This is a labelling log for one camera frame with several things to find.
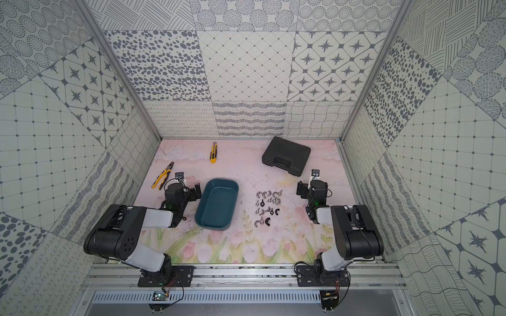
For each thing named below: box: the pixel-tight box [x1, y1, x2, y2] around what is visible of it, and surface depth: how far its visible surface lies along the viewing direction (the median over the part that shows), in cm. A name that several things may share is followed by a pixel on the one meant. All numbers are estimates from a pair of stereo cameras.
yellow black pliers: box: [150, 161, 175, 191], surface depth 103 cm
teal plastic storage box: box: [194, 177, 240, 232], surface depth 94 cm
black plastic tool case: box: [261, 136, 311, 177], surface depth 110 cm
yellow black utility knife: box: [209, 141, 218, 164], surface depth 113 cm
